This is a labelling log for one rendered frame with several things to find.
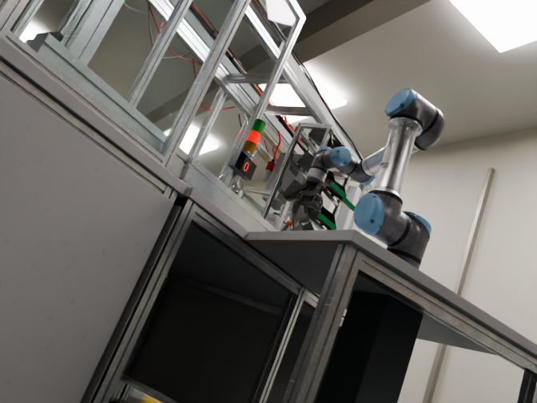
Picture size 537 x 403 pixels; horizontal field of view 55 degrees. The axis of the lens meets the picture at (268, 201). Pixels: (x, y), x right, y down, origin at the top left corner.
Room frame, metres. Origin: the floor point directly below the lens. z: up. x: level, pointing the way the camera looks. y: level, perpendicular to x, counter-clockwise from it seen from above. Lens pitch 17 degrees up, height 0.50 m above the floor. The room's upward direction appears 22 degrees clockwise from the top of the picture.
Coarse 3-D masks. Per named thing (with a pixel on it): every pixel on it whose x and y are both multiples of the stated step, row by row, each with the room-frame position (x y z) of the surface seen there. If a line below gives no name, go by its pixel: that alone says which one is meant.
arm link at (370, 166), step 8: (440, 112) 1.57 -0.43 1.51; (440, 120) 1.56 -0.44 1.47; (432, 128) 1.57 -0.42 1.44; (440, 128) 1.58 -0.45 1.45; (424, 136) 1.60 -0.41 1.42; (432, 136) 1.60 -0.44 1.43; (440, 136) 1.62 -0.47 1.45; (416, 144) 1.67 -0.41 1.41; (424, 144) 1.65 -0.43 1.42; (432, 144) 1.65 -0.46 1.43; (376, 152) 1.84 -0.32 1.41; (368, 160) 1.87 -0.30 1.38; (376, 160) 1.84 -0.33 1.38; (360, 168) 1.92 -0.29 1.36; (368, 168) 1.89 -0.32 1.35; (376, 168) 1.86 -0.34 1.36; (352, 176) 1.95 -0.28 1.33; (360, 176) 1.94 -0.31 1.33; (368, 176) 1.93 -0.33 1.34; (368, 184) 1.98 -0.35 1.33
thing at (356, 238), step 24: (264, 240) 1.47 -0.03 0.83; (288, 240) 1.36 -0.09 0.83; (312, 240) 1.26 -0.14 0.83; (336, 240) 1.18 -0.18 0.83; (360, 240) 1.14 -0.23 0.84; (288, 264) 1.65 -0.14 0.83; (312, 264) 1.52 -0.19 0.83; (384, 264) 1.21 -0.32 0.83; (408, 264) 1.22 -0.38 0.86; (312, 288) 1.89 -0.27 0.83; (360, 288) 1.57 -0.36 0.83; (432, 288) 1.27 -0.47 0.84; (480, 312) 1.36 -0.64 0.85; (432, 336) 1.86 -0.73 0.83; (456, 336) 1.69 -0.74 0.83; (504, 336) 1.43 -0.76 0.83
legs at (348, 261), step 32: (352, 256) 1.16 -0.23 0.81; (384, 288) 1.26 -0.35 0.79; (416, 288) 1.27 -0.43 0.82; (320, 320) 1.17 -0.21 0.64; (352, 320) 1.60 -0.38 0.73; (384, 320) 1.50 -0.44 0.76; (416, 320) 1.56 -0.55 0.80; (448, 320) 1.34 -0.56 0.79; (320, 352) 1.17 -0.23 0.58; (352, 352) 1.56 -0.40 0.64; (384, 352) 1.52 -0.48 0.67; (512, 352) 1.48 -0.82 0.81; (288, 384) 1.19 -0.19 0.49; (352, 384) 1.53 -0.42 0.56; (384, 384) 1.54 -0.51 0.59
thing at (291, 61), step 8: (288, 56) 2.60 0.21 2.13; (288, 64) 2.62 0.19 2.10; (296, 64) 2.68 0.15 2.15; (296, 72) 2.70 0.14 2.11; (304, 80) 2.78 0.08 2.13; (312, 88) 2.86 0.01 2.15; (312, 96) 2.88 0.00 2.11; (320, 104) 2.97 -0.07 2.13; (328, 112) 3.06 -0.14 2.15; (272, 120) 3.44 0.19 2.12; (328, 120) 3.09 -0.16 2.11; (280, 128) 3.53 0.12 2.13; (336, 128) 3.19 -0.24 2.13; (288, 136) 3.63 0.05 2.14; (344, 136) 3.29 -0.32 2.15; (288, 144) 3.67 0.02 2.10; (296, 144) 3.74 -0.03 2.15; (296, 152) 3.77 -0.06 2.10; (352, 152) 3.44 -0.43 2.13; (360, 160) 3.56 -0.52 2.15
